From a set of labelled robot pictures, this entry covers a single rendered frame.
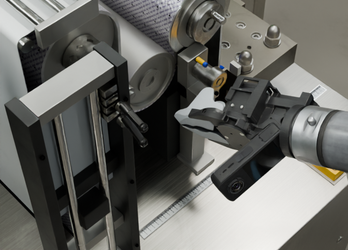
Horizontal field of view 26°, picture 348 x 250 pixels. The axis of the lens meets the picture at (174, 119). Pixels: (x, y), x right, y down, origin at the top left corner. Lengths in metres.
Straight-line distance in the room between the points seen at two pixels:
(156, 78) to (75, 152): 0.29
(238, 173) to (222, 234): 0.48
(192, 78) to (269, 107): 0.34
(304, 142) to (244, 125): 0.09
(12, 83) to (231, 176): 0.36
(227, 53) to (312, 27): 1.60
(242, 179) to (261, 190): 0.52
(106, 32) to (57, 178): 0.24
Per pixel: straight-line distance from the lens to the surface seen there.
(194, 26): 1.27
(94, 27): 1.14
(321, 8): 3.23
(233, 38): 1.59
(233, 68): 1.51
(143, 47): 1.28
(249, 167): 0.99
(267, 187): 1.52
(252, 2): 2.51
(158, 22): 1.30
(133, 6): 1.34
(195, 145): 1.49
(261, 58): 1.55
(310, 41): 3.08
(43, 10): 1.06
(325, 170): 1.54
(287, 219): 1.48
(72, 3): 1.07
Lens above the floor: 2.15
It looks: 51 degrees down
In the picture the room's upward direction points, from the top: straight up
